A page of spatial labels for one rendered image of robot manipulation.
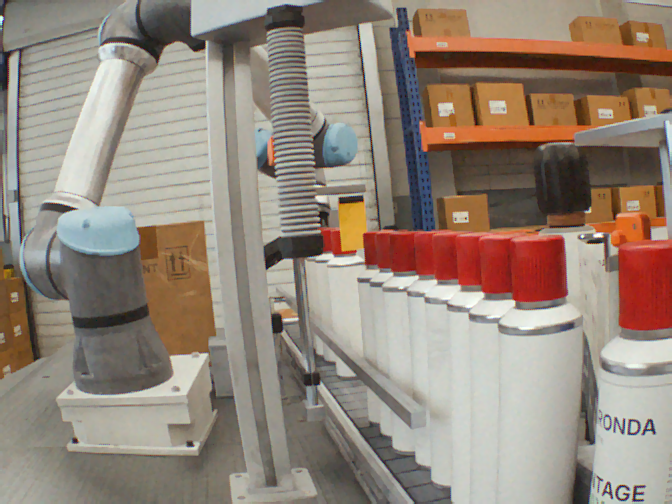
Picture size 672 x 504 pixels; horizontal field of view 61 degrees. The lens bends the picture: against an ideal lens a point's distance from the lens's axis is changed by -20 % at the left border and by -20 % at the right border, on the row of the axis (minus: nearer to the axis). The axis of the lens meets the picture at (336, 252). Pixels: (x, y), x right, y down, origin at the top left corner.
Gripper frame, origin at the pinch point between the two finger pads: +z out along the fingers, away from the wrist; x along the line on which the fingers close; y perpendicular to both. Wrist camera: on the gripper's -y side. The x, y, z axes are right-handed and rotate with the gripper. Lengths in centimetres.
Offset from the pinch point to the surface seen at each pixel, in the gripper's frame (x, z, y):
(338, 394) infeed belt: -28.1, 22.4, -3.1
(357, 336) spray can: -25.4, 13.8, 1.2
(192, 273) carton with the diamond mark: -0.7, -10.2, -21.3
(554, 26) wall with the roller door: 225, -323, 276
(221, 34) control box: -69, -1, -15
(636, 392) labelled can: -92, 42, -2
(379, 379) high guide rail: -56, 29, -4
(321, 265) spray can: -19.3, -0.2, -0.9
